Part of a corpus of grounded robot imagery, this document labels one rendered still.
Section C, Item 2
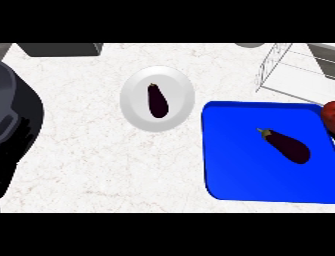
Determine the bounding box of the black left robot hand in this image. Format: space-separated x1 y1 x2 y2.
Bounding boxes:
0 58 46 202

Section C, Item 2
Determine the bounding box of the wire tiered shelf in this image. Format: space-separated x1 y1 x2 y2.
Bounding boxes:
253 43 335 105

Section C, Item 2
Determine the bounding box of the dark grey block appliance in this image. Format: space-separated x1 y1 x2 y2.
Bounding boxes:
16 43 105 58

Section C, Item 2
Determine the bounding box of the grey round object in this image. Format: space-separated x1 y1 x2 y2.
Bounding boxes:
233 43 267 49

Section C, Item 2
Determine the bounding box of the dark purple eggplant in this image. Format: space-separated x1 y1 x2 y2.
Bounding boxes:
146 82 170 119
256 127 312 165

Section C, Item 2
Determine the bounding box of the blue tray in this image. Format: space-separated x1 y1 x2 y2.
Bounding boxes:
200 100 335 205

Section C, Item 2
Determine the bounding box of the white oval plate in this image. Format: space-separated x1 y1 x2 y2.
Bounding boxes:
118 65 197 133

